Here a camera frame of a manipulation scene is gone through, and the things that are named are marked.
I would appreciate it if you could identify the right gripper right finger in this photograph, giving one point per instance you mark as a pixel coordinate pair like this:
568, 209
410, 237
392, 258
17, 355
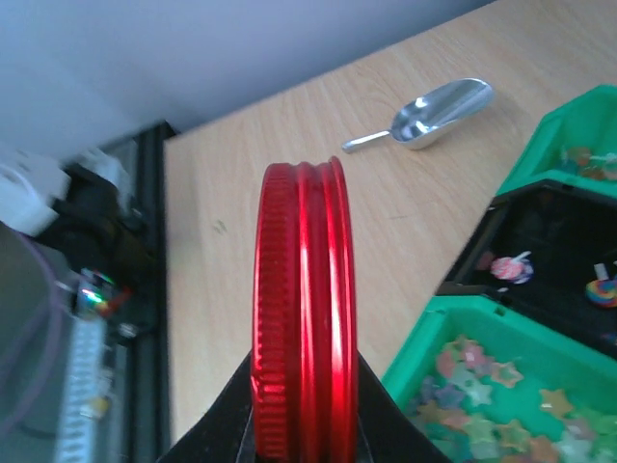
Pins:
384, 433

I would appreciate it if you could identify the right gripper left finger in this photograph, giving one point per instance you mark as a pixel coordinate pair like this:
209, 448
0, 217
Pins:
225, 433

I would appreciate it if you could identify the red jar lid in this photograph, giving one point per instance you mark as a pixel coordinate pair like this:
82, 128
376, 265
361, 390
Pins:
305, 366

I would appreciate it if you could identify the green bin star candies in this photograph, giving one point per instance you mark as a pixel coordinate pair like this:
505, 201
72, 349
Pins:
485, 384

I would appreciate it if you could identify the metal candy scoop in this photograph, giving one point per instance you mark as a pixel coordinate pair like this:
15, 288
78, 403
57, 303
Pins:
424, 120

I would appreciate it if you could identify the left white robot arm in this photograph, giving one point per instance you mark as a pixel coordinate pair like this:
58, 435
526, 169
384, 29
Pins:
74, 211

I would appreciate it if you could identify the green bin wrapped candies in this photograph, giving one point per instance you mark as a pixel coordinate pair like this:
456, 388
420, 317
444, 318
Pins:
574, 144

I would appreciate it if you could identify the black bin lollipops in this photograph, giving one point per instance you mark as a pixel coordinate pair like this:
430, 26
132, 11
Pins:
535, 250

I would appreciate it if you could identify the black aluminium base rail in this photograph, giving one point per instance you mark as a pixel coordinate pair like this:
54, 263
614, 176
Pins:
145, 431

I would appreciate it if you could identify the blue slotted cable duct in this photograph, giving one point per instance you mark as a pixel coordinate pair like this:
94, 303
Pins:
76, 432

